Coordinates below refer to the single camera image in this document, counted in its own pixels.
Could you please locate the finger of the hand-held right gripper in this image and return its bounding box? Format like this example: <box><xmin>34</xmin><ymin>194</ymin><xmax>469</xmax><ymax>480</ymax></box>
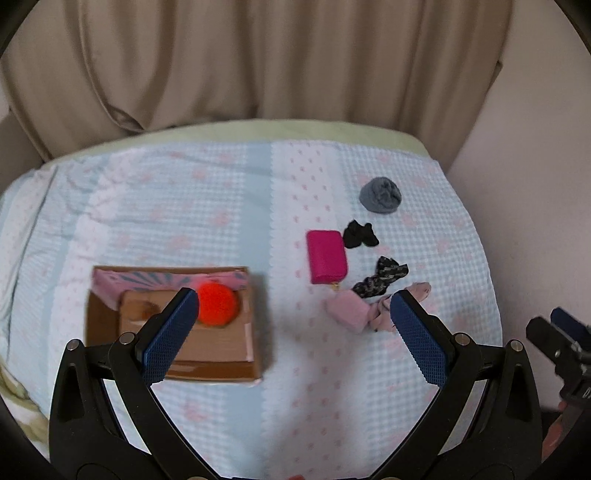
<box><xmin>550</xmin><ymin>306</ymin><xmax>591</xmax><ymax>344</ymax></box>
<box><xmin>526</xmin><ymin>316</ymin><xmax>579</xmax><ymax>367</ymax></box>

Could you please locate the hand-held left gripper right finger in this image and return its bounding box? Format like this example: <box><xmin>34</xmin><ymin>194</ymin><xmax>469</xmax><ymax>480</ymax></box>
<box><xmin>382</xmin><ymin>289</ymin><xmax>543</xmax><ymax>468</ymax></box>

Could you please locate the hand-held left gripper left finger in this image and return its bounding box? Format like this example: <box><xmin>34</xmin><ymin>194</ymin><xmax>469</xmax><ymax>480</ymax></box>
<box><xmin>50</xmin><ymin>287</ymin><xmax>205</xmax><ymax>468</ymax></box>

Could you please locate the pink sock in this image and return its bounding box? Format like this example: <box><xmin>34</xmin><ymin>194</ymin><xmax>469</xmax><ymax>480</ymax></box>
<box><xmin>324</xmin><ymin>292</ymin><xmax>371</xmax><ymax>334</ymax></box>
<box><xmin>368</xmin><ymin>282</ymin><xmax>433</xmax><ymax>335</ymax></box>

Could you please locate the brown cardboard box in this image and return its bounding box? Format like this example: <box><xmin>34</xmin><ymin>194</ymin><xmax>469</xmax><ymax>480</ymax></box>
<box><xmin>84</xmin><ymin>265</ymin><xmax>265</xmax><ymax>385</ymax></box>

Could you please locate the person's right hand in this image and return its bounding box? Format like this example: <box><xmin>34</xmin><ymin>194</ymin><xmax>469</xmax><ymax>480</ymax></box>
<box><xmin>541</xmin><ymin>401</ymin><xmax>571</xmax><ymax>463</ymax></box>

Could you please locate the orange fluffy ball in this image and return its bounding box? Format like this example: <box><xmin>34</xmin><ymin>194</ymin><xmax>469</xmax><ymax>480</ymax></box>
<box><xmin>194</xmin><ymin>284</ymin><xmax>241</xmax><ymax>328</ymax></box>

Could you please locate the black patterned scrunchie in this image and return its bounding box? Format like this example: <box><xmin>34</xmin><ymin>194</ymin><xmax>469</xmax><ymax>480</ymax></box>
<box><xmin>352</xmin><ymin>256</ymin><xmax>410</xmax><ymax>297</ymax></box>

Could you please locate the magenta zip pouch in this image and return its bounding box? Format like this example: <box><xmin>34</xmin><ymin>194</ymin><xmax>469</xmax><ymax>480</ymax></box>
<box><xmin>307</xmin><ymin>230</ymin><xmax>349</xmax><ymax>291</ymax></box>

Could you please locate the grey rolled sock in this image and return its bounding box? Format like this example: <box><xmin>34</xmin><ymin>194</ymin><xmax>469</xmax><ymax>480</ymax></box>
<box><xmin>359</xmin><ymin>176</ymin><xmax>403</xmax><ymax>215</ymax></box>

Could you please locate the pale patterned cloth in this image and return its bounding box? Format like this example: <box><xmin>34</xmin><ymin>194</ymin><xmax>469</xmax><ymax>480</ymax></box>
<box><xmin>0</xmin><ymin>364</ymin><xmax>51</xmax><ymax>457</ymax></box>

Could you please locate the light blue checked blanket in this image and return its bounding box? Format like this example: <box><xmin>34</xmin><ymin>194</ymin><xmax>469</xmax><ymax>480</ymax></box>
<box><xmin>0</xmin><ymin>137</ymin><xmax>505</xmax><ymax>479</ymax></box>

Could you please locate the pale green bed sheet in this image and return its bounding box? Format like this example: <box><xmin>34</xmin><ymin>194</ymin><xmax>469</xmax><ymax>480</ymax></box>
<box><xmin>69</xmin><ymin>120</ymin><xmax>429</xmax><ymax>158</ymax></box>

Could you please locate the beige curtain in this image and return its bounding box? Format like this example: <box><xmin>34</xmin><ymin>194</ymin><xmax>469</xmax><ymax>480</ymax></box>
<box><xmin>0</xmin><ymin>0</ymin><xmax>514</xmax><ymax>163</ymax></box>

